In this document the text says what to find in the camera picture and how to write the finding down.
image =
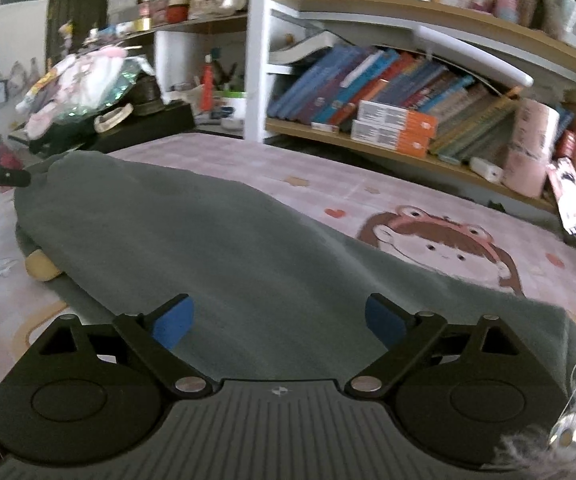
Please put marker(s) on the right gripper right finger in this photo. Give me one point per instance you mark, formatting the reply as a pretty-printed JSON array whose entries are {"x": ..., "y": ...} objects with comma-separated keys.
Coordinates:
[{"x": 408, "y": 339}]

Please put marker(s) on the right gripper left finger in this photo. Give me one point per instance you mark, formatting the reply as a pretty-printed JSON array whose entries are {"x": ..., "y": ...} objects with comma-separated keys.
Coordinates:
[{"x": 152, "y": 338}]

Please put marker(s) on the grey green fleece garment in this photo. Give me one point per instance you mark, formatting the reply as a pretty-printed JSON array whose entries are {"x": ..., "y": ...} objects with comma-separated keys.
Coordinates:
[{"x": 277, "y": 295}]

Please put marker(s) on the pink checked table mat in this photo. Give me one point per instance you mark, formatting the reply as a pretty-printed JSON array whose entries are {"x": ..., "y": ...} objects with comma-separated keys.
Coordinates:
[{"x": 338, "y": 195}]

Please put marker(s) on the white smartwatch band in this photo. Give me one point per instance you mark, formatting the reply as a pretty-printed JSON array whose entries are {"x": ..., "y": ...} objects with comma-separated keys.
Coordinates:
[{"x": 106, "y": 122}]

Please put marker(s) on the pink white plush bundle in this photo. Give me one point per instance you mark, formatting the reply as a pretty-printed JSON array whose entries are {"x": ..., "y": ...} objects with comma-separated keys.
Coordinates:
[{"x": 80, "y": 86}]

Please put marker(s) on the black bag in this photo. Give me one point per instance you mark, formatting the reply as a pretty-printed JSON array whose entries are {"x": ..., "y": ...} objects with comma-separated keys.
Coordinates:
[{"x": 152, "y": 119}]

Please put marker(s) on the white charger block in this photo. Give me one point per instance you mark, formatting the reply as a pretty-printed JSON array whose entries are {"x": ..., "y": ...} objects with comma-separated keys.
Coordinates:
[{"x": 486, "y": 170}]

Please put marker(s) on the lower orange white box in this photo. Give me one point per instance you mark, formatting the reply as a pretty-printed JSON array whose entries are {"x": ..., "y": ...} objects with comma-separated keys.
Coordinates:
[{"x": 404, "y": 142}]

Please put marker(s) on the orange white box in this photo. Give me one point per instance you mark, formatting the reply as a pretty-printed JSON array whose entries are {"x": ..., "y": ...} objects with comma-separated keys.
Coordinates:
[
  {"x": 404, "y": 142},
  {"x": 394, "y": 117}
]

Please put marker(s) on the smartphone with lit screen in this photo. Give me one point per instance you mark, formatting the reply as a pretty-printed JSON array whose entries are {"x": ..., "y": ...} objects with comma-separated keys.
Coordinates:
[{"x": 562, "y": 178}]

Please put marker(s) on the upper orange white box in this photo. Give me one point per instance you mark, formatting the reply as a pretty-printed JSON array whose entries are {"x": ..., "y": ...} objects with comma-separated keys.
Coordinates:
[{"x": 394, "y": 117}]

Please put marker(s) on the row of leaning books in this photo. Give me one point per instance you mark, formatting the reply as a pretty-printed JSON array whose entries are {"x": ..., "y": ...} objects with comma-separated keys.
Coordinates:
[{"x": 473, "y": 118}]

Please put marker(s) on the pink cylindrical tissue holder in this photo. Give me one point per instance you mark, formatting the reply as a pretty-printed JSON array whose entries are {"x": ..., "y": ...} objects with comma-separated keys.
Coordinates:
[{"x": 530, "y": 148}]

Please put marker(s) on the white tub green lid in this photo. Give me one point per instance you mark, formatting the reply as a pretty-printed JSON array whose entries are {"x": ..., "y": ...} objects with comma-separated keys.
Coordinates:
[{"x": 232, "y": 104}]

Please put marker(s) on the white wooden bookshelf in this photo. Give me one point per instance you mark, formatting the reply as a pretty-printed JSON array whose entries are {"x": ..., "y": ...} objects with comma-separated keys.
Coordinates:
[{"x": 179, "y": 48}]

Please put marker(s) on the red round doll ornament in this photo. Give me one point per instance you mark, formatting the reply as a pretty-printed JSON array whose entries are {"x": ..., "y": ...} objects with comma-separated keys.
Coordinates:
[{"x": 177, "y": 11}]

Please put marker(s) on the white padded bar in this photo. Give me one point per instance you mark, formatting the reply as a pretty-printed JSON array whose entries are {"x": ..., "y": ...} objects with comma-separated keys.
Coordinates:
[{"x": 472, "y": 58}]

